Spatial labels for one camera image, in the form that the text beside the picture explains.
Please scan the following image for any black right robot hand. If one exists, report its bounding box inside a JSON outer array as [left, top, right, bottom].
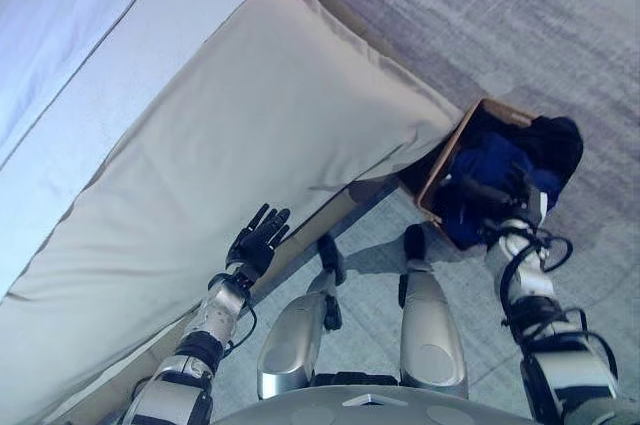
[[459, 167, 551, 227]]

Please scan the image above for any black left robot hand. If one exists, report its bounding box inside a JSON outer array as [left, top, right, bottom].
[[224, 202, 292, 283]]

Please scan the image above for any navy blue small garment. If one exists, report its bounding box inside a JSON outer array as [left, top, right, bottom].
[[441, 132, 564, 252]]

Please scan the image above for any black garment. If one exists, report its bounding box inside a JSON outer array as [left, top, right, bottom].
[[433, 114, 585, 209]]

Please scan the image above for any brown wicker basket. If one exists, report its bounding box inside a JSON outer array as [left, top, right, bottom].
[[414, 98, 585, 252]]

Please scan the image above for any beige bed cover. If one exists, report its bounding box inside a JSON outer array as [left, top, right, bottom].
[[0, 0, 462, 425]]

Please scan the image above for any grey striped area rug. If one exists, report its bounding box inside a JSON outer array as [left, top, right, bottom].
[[209, 0, 640, 425]]

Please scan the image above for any white duvet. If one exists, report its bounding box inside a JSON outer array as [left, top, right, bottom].
[[0, 0, 329, 167]]

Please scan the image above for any tan bed frame base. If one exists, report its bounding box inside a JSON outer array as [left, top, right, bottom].
[[243, 178, 417, 317]]

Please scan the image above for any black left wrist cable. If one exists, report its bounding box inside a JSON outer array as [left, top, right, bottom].
[[129, 294, 259, 396]]

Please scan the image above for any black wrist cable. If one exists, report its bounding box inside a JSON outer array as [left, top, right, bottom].
[[498, 229, 621, 381], [129, 294, 259, 396]]

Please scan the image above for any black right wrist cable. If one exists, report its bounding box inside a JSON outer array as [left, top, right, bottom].
[[498, 229, 621, 381]]

